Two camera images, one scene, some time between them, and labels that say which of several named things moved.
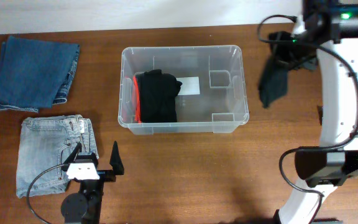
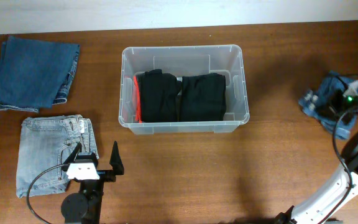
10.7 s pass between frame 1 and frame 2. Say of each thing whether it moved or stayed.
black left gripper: stayed
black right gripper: moved
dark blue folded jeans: stayed
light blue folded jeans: stayed
